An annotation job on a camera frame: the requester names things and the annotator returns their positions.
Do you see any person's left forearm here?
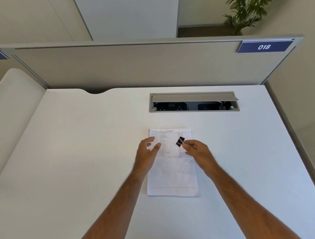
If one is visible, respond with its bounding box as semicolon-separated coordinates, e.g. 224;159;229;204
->
82;170;148;239

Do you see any white printed paper sheet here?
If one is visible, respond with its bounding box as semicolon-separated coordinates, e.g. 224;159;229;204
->
147;128;199;197

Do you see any person's left hand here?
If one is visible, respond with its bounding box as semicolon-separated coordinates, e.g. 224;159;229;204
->
134;137;162;176

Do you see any person's right forearm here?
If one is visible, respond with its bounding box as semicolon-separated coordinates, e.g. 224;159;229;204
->
204;164;302;239

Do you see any grey cable box lid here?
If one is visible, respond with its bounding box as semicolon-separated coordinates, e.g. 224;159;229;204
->
151;92;239;102

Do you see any green potted plant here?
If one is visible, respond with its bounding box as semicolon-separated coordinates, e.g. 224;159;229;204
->
223;0;269;36

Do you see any grey desk partition panel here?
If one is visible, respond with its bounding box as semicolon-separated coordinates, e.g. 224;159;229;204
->
0;37;304;89

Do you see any beige side partition panel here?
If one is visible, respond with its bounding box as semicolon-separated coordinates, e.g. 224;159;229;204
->
261;37;315;176

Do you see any black power socket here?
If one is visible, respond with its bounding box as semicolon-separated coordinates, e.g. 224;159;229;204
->
198;103;217;111
156;102;184;111

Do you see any grey desk cable box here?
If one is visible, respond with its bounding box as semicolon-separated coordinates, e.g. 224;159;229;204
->
149;92;239;113

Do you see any person's right hand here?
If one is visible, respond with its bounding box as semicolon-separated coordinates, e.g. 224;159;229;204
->
181;139;217;174

